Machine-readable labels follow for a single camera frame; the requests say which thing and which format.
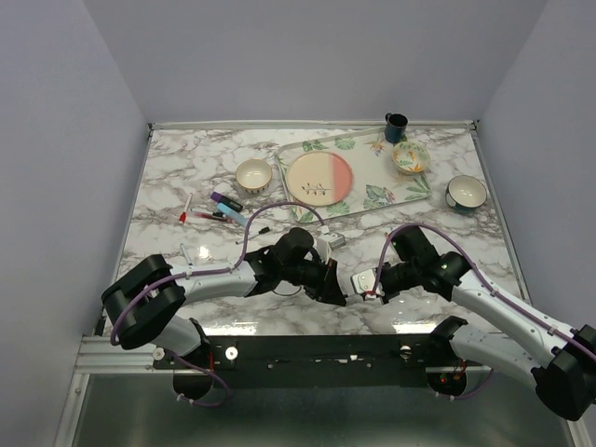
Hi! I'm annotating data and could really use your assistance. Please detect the light blue highlighter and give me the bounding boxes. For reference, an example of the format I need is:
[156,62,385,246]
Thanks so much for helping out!
[216,203,249,227]

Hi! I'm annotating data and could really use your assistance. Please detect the red cap whiteboard marker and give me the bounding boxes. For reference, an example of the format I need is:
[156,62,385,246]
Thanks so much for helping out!
[179,193,193,224]

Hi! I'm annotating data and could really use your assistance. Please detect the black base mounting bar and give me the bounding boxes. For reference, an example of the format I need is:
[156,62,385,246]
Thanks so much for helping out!
[152,332,485,390]

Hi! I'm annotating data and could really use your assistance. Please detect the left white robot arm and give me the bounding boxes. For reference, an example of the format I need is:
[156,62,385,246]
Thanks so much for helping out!
[102,227,346,368]

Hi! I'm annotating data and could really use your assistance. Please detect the dark blue mug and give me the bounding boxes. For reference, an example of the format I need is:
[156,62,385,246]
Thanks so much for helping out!
[385,113,409,144]

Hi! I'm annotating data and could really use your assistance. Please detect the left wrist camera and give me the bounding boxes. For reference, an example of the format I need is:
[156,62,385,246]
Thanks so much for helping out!
[314,233,345,263]

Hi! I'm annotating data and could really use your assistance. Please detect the blue cap thin marker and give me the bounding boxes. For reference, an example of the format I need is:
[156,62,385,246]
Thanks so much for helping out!
[180,243,194,265]

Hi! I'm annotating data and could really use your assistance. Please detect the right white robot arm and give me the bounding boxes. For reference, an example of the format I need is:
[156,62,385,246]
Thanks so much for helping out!
[372,223,595,421]

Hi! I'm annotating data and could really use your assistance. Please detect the teal rimmed white bowl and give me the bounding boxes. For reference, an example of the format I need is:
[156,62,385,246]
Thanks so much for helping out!
[445,175,488,213]

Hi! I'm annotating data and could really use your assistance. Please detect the cream and pink plate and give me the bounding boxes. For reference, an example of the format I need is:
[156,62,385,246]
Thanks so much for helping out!
[285,151,354,207]

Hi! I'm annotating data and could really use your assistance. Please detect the floral rectangular serving tray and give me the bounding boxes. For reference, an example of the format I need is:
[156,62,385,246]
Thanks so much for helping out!
[276,128,431,219]

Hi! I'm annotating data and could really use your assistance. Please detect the purple highlighter black cap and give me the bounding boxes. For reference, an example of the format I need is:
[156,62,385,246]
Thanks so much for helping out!
[210,192,244,212]

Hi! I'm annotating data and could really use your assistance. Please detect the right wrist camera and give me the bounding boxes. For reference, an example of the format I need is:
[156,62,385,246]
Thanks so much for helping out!
[350,269,384,301]

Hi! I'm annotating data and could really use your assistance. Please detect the white bowl blue stripes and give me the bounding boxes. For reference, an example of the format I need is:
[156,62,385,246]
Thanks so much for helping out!
[235,159,273,194]

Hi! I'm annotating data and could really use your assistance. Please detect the floral yellow rimmed bowl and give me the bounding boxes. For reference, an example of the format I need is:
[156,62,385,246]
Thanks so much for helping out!
[392,141,430,174]

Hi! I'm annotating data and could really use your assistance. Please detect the pink red pen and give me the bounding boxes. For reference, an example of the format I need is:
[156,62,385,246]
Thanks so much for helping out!
[191,211,229,222]

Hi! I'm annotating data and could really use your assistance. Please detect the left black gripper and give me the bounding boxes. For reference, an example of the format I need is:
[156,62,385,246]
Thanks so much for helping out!
[280,254,346,306]

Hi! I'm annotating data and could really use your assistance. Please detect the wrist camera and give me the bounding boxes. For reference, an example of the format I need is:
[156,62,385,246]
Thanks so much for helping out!
[314,233,345,263]
[350,269,384,301]

